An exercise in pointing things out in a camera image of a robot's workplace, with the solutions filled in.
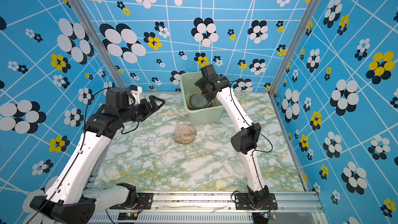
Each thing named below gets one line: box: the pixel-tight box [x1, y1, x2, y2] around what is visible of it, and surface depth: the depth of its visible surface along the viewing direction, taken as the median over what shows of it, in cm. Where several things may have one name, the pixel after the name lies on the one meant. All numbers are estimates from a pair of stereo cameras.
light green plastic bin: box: [179, 71, 225, 126], surface depth 100 cm
